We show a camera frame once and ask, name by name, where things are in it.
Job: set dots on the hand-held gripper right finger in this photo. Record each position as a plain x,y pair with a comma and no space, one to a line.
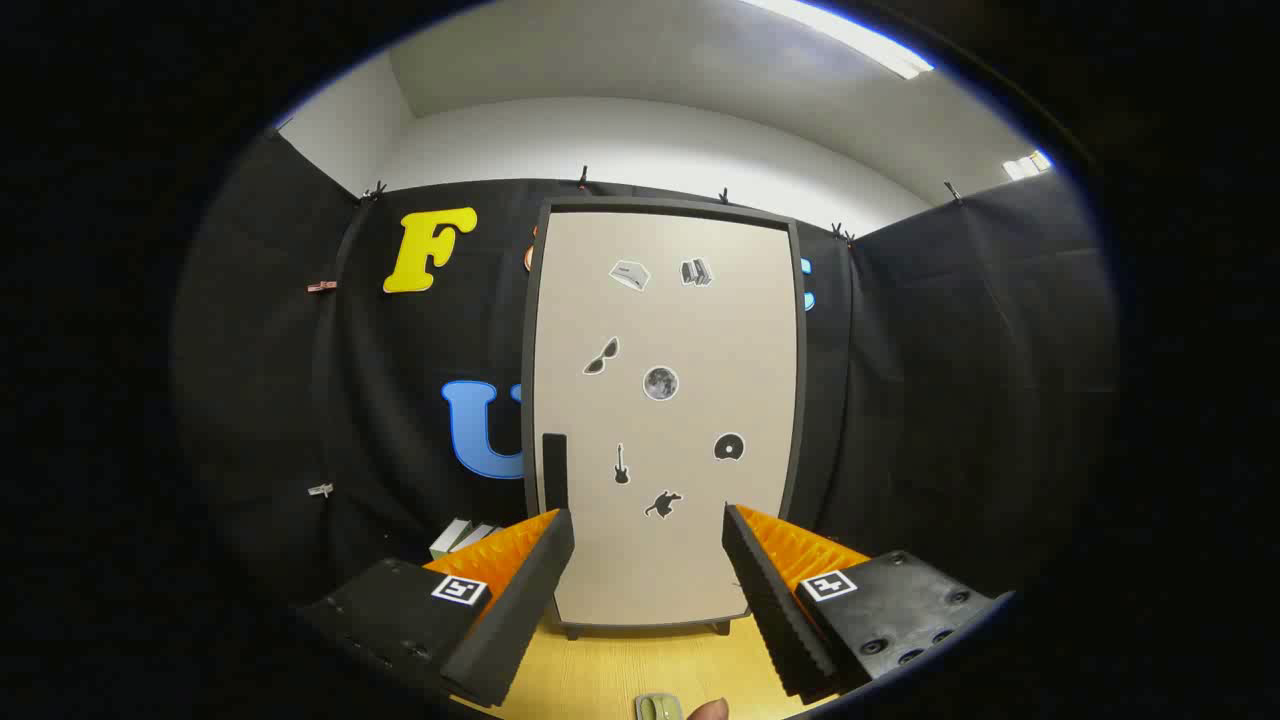
770,600

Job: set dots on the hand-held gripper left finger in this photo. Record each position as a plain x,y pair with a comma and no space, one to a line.
520,620

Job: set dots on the pale green slipper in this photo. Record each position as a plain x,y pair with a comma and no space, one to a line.
658,709

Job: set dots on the beige cabinet door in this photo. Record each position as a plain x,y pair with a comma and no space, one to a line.
690,330

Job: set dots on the grey-edged book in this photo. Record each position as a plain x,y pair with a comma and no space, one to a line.
478,535

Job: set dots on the pale green book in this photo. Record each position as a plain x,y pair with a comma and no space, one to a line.
447,537

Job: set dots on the black backdrop cloth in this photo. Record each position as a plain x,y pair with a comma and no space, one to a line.
380,400

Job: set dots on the dark grey cabinet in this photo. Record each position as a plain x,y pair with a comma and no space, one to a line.
670,204

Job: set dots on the small ceiling light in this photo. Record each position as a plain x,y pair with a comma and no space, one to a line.
1028,164

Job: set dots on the long ceiling light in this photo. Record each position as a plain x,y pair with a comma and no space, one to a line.
850,35

